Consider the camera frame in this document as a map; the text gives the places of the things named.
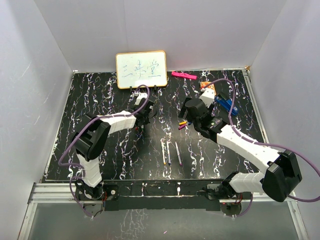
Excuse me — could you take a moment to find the pink pen cap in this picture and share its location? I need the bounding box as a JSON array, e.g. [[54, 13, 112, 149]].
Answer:
[[178, 124, 186, 130]]

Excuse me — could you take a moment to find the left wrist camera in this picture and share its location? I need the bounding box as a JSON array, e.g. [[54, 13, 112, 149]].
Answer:
[[134, 92, 148, 106]]

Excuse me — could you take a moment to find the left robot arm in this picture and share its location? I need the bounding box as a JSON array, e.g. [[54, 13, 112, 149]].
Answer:
[[73, 96, 155, 200]]

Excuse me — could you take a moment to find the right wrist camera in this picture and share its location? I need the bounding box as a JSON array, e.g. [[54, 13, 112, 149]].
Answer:
[[199, 88, 216, 108]]

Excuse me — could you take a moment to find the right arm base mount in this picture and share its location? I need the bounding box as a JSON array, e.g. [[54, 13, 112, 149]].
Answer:
[[195, 181, 251, 211]]

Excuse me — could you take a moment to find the small whiteboard with writing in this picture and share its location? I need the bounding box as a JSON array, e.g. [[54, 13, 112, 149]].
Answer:
[[115, 50, 168, 89]]

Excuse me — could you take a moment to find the yellow marker pen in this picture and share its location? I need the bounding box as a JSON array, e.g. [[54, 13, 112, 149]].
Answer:
[[161, 141, 166, 166]]

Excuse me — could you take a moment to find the pink marker pen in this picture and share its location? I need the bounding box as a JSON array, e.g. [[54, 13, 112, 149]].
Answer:
[[175, 141, 183, 166]]

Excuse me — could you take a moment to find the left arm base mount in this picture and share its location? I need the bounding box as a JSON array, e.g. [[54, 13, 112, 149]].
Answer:
[[75, 181, 119, 211]]

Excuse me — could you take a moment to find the orange card box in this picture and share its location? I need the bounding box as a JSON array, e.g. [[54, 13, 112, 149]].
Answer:
[[200, 81, 216, 95]]

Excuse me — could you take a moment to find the blue marker pen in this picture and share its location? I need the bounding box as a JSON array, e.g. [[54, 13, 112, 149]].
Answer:
[[166, 140, 172, 166]]

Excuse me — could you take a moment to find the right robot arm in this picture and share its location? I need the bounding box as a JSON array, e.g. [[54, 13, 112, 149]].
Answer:
[[179, 97, 302, 202]]

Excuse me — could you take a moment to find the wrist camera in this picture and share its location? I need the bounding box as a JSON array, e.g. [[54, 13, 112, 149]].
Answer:
[[134, 92, 148, 106], [199, 88, 216, 108]]

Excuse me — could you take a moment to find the blue plastic clip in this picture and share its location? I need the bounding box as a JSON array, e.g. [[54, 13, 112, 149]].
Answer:
[[215, 93, 238, 116]]

